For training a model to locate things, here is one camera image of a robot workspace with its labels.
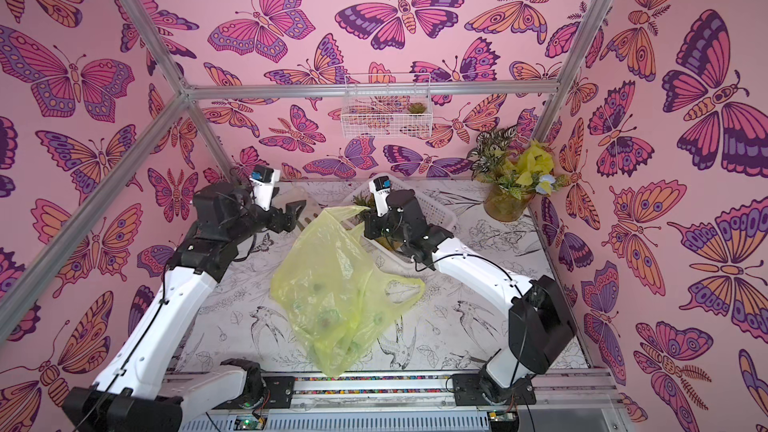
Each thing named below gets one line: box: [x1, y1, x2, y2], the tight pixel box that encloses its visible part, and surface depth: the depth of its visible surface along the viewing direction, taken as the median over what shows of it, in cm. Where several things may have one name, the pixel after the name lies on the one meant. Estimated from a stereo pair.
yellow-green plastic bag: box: [271, 206, 424, 377], surface depth 83 cm
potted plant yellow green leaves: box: [467, 125, 570, 223], surface depth 99 cm
